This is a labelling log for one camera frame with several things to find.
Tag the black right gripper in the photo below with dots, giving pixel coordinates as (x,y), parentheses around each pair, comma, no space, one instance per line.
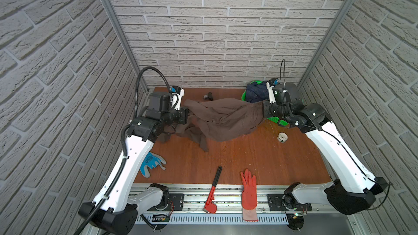
(266,113)

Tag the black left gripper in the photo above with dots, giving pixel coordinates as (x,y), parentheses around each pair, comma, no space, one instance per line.
(182,116)

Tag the brown trousers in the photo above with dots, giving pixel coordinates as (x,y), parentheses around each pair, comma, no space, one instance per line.
(220,120)

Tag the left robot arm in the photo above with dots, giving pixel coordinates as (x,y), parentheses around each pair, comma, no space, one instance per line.
(110,210)

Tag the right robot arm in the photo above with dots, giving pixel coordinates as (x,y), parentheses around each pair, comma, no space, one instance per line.
(355,188)

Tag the green plastic basket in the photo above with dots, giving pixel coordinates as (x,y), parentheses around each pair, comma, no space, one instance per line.
(251,96)

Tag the dark blue jeans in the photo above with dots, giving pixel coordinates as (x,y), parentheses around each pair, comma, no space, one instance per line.
(256,92)

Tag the white tape roll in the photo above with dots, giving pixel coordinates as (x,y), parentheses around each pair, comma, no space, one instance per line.
(282,137)

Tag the small black relay component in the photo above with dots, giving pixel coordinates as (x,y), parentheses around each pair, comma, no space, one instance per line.
(209,96)

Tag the blue grey work glove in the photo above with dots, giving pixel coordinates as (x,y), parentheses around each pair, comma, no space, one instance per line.
(150,162)

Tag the red rubber glove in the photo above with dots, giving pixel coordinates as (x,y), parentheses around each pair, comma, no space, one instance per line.
(249,199)

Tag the red pipe wrench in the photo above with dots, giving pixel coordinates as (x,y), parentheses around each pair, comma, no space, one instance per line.
(210,206)

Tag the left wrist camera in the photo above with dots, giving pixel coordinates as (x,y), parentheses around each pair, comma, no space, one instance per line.
(177,94)

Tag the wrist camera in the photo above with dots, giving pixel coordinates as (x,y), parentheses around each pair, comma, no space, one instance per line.
(177,94)
(272,94)

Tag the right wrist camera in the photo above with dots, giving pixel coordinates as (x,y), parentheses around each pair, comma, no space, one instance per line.
(272,94)

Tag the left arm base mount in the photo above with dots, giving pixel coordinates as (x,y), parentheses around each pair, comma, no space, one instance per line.
(174,203)

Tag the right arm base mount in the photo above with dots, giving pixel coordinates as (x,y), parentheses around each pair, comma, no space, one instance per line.
(282,202)

